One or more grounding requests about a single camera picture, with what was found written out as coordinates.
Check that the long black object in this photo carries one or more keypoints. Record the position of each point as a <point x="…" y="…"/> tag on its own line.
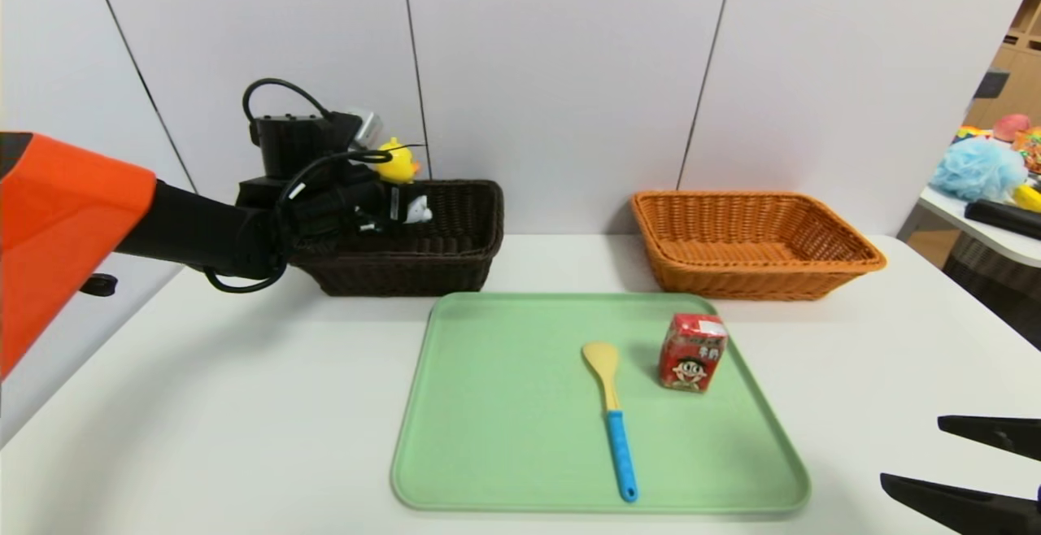
<point x="1004" y="218"/>

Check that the light green plastic tray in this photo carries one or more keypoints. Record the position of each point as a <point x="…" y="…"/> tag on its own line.
<point x="504" y="437"/>

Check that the dark brown wicker basket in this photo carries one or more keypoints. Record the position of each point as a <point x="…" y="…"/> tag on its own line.
<point x="455" y="250"/>

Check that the yellow object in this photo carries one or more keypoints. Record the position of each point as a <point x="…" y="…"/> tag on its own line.
<point x="1029" y="197"/>

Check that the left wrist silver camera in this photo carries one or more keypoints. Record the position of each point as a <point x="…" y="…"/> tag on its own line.
<point x="368" y="130"/>

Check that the red cartoon milk carton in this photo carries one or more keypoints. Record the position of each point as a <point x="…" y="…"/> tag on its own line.
<point x="691" y="356"/>

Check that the wooden shelf unit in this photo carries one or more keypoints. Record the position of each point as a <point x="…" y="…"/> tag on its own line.
<point x="1017" y="71"/>

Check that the rainbow coloured item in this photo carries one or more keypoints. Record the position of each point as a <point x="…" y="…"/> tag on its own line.
<point x="972" y="133"/>

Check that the colourful snack package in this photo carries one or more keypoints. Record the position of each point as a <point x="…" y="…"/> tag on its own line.
<point x="1029" y="149"/>

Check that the white side table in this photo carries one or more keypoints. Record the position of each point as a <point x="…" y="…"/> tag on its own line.
<point x="976" y="230"/>

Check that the light blue bath loofah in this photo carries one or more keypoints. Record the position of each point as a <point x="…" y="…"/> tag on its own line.
<point x="976" y="169"/>

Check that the orange wicker basket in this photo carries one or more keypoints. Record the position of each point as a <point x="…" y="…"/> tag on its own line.
<point x="756" y="267"/>

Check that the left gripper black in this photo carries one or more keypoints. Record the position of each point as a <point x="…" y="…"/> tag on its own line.
<point x="396" y="202"/>

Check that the pink round object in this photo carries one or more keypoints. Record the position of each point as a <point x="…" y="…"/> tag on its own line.
<point x="1011" y="127"/>

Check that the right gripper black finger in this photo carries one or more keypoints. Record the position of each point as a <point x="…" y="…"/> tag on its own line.
<point x="1008" y="436"/>
<point x="976" y="506"/>

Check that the yellow duck scooter toy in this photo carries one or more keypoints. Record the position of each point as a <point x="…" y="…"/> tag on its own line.
<point x="397" y="163"/>

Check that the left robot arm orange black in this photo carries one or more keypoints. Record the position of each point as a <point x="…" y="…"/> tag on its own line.
<point x="65" y="218"/>

